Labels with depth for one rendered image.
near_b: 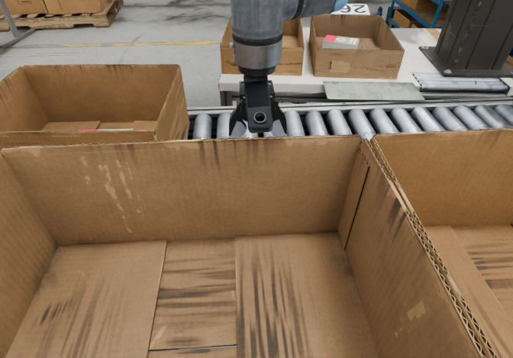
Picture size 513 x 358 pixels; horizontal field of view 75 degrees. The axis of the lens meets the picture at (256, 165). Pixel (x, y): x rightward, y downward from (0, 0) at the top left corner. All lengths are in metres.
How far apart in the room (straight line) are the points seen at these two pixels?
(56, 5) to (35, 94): 3.60
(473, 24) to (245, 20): 0.92
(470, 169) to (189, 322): 0.38
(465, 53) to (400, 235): 1.12
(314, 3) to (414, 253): 0.45
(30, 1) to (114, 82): 3.85
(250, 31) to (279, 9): 0.06
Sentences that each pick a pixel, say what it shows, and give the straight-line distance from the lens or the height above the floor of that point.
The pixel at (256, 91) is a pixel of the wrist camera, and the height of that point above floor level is 0.97.
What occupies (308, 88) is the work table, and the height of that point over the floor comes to 0.73.
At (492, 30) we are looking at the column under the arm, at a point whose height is 0.90.
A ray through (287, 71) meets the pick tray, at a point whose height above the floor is 0.77.
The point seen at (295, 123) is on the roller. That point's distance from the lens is 0.94.
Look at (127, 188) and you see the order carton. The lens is 0.42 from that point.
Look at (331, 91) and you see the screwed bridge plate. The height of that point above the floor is 0.75.
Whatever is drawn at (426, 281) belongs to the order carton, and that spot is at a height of 1.03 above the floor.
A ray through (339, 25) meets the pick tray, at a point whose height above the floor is 0.81.
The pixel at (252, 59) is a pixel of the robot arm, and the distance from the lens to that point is 0.61.
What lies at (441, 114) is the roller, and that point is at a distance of 1.13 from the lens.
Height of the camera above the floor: 1.26
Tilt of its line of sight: 40 degrees down
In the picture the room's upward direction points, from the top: straight up
